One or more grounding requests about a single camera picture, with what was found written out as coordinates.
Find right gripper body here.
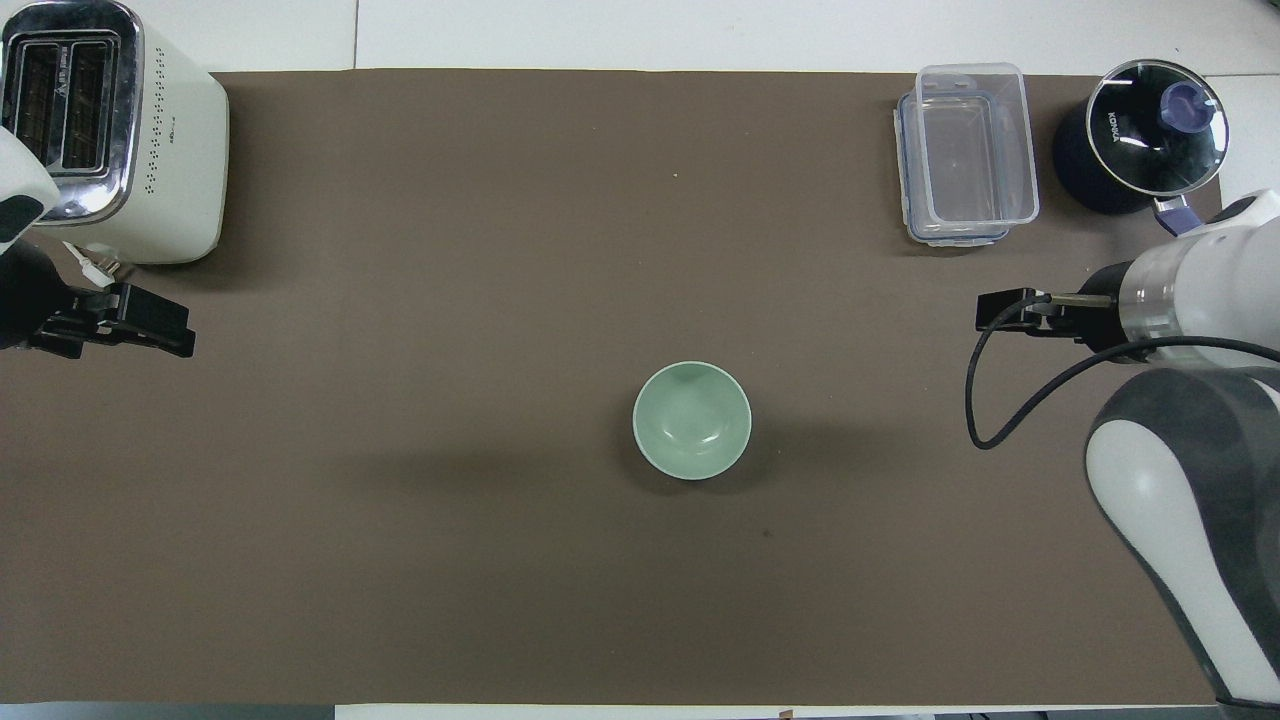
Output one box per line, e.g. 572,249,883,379
1040,262,1132,353

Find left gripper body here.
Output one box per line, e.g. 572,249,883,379
0,242,79,351

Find green bowl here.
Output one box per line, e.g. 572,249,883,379
632,361,753,482

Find white toaster with chrome top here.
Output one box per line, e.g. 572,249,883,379
0,0,231,267

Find glass lid with purple knob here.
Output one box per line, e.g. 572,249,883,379
1085,58,1230,197

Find clear plastic container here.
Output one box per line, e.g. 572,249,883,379
917,62,1040,227

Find clear container lid blue trim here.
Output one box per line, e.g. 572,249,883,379
893,91,1013,248

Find white power cable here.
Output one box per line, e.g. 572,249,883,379
61,240,123,289

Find black cable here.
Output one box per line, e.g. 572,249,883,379
964,291,1280,451

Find black pot with purple handle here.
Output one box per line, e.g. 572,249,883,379
1051,92,1204,238

